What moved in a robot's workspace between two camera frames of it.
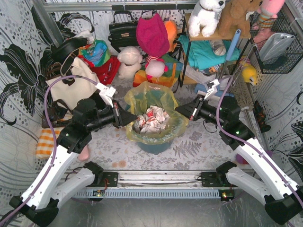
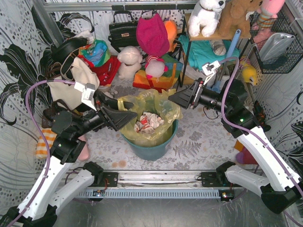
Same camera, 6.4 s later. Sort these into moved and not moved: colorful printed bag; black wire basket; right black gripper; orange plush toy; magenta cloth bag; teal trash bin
Moved: teal trash bin; right black gripper
Not moved: colorful printed bag; magenta cloth bag; orange plush toy; black wire basket
